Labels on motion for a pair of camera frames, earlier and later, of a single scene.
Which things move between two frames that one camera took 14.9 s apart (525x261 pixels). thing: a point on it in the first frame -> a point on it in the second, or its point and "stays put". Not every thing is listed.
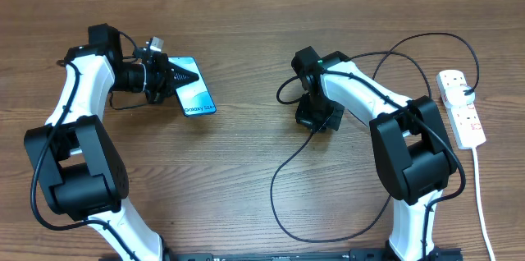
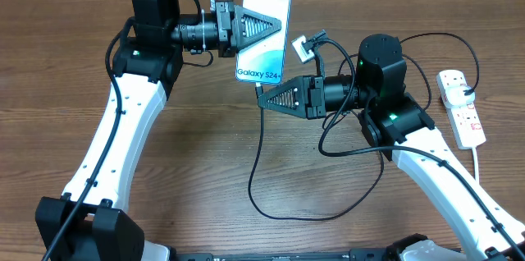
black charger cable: x=313 y=128 -> x=411 y=38
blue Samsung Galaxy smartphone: x=195 y=98 -> x=265 y=61
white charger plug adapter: x=454 y=96 stays put
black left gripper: x=166 y=78 -> x=236 y=27
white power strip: x=466 y=125 stays put
